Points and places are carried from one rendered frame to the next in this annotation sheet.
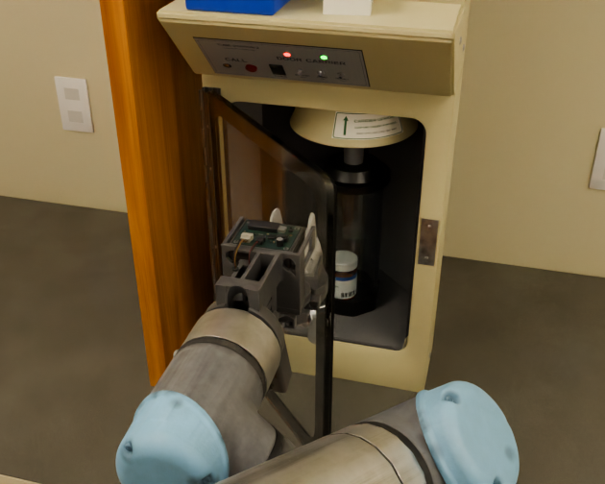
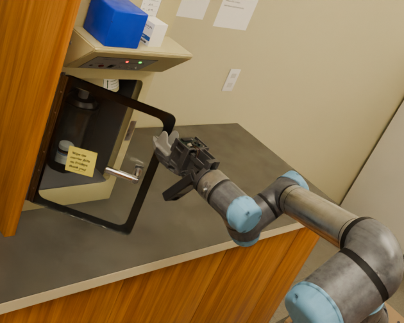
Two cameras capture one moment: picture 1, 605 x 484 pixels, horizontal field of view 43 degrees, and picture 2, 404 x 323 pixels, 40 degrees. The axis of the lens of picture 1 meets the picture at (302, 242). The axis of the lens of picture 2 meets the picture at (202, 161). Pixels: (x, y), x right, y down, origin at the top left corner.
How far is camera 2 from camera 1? 117 cm
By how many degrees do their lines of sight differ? 59
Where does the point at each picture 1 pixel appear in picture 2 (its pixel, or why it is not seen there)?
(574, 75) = not seen: hidden behind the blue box
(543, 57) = not seen: hidden behind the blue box
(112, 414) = (6, 256)
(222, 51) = (100, 60)
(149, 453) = (254, 212)
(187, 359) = (229, 187)
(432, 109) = (147, 75)
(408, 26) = (179, 52)
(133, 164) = (43, 118)
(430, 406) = (295, 177)
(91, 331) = not seen: outside the picture
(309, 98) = (103, 74)
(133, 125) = (50, 98)
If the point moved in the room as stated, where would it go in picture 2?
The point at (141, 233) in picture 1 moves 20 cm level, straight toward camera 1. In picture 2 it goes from (33, 152) to (103, 191)
